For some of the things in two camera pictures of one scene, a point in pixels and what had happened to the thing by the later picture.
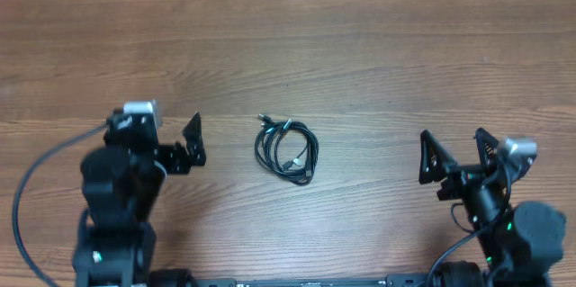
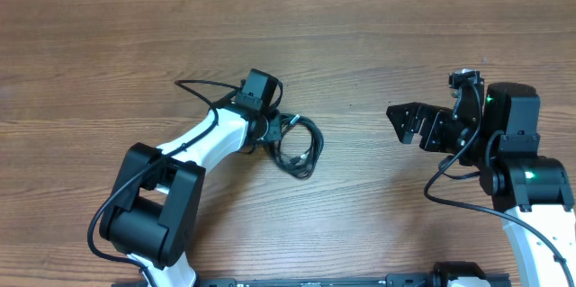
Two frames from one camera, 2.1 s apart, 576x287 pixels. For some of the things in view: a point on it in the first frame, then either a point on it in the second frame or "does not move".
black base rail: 395,281 does not move
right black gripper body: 462,177 to 433,127
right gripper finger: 435,161 to 406,119
